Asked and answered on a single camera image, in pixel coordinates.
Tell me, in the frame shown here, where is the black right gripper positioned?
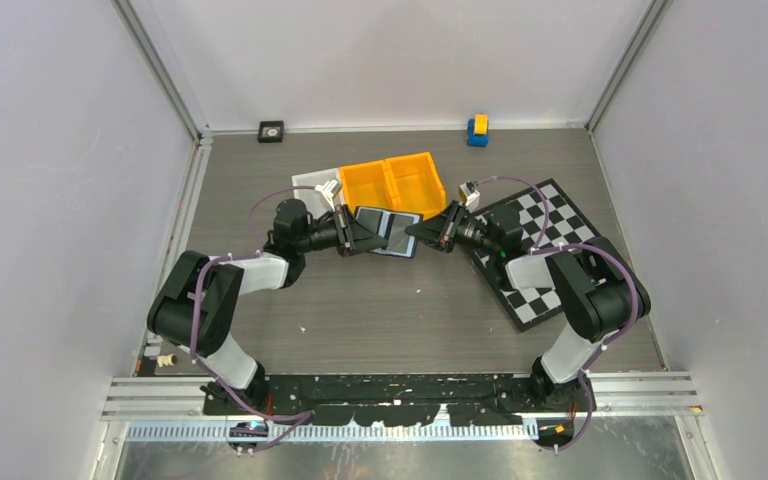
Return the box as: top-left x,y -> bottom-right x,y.
405,200 -> 499,257

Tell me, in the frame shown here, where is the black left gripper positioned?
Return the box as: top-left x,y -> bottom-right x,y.
297,205 -> 388,258

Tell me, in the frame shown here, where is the dark grey credit card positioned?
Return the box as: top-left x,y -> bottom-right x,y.
356,207 -> 391,240

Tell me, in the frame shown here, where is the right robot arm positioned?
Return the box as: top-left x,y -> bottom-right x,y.
405,202 -> 649,411

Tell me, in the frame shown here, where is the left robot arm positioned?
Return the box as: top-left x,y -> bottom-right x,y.
146,199 -> 387,414

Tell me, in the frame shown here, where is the orange plastic bin right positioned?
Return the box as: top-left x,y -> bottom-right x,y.
385,152 -> 447,218

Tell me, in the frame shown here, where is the orange plastic bin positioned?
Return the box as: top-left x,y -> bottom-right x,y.
338,160 -> 401,211
385,152 -> 447,218

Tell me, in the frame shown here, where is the orange plastic bin left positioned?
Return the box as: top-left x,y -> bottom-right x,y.
338,160 -> 401,211

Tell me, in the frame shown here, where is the blue toy car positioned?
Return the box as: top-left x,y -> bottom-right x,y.
466,118 -> 489,147

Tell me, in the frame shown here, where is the black white checkerboard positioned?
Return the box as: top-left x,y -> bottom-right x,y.
467,179 -> 600,333

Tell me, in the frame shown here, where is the yellow toy block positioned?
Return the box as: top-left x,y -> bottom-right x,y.
474,114 -> 488,136

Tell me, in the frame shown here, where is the small black square box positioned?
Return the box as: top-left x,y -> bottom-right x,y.
257,120 -> 285,144

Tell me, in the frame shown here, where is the small beige plastic piece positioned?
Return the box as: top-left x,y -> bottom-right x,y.
155,354 -> 178,368

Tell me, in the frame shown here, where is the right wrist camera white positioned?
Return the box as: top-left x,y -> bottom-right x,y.
458,181 -> 480,212

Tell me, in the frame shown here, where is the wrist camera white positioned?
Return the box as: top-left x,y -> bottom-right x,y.
458,181 -> 480,212
314,179 -> 342,210

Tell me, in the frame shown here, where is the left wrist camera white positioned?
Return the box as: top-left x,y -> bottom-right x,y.
314,179 -> 342,210

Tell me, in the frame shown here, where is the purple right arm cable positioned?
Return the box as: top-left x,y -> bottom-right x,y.
476,176 -> 641,454

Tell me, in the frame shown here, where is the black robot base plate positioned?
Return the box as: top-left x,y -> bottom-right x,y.
201,373 -> 595,427

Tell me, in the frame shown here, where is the aluminium frame rail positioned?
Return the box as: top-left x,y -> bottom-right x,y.
102,372 -> 703,447

